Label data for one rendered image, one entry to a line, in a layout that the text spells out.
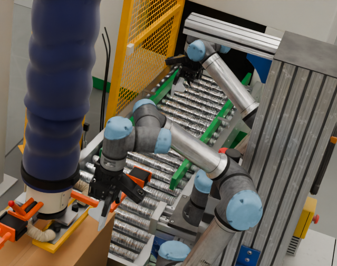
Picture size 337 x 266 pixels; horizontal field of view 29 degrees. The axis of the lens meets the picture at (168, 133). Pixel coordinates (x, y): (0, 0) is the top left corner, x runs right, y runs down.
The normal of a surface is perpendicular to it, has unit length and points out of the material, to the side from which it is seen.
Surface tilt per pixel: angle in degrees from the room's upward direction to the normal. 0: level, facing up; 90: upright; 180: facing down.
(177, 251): 8
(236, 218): 83
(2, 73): 90
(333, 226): 0
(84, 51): 78
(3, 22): 90
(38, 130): 108
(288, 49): 0
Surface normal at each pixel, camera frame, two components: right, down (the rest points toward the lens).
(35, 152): -0.51, 0.65
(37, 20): -0.70, 0.13
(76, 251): 0.18, -0.82
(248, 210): 0.21, 0.46
